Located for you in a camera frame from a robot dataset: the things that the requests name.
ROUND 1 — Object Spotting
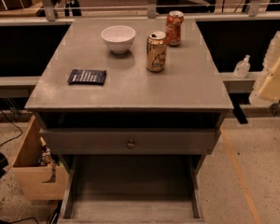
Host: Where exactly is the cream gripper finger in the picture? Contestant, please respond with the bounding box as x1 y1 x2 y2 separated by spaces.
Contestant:
249 31 280 105

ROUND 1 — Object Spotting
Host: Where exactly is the dark blue rxbar wrapper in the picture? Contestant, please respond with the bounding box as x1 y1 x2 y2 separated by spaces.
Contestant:
67 69 106 85

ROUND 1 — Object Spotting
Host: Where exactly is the grey wooden drawer cabinet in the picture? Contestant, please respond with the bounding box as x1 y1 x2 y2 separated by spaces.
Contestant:
23 17 234 224

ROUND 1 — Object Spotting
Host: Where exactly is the open grey middle drawer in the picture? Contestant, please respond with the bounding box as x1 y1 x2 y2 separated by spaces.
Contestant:
58 155 205 224

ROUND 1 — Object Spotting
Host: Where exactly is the closed grey top drawer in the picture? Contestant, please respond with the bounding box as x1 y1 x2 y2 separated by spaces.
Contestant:
40 128 220 155

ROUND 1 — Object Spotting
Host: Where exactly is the clear sanitizer pump bottle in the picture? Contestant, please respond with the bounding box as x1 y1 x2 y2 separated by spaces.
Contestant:
233 55 250 78

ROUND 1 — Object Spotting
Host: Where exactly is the grey metal railing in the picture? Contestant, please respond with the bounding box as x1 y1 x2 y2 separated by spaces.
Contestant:
0 0 280 23

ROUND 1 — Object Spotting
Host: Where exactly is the orange soda can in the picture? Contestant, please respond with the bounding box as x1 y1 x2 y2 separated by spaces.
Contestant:
165 10 184 47

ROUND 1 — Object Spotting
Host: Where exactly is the gold soda can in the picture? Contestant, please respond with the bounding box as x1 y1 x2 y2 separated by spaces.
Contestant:
147 31 166 72

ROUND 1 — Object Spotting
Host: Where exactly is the white ceramic bowl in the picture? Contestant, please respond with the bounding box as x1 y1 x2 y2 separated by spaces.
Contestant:
101 25 135 54

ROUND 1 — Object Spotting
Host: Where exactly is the wooden box with items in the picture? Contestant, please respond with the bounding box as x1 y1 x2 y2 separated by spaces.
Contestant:
12 117 68 201

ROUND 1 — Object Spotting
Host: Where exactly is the black floor cable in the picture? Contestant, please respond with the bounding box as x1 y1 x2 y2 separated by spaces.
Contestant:
0 109 24 152

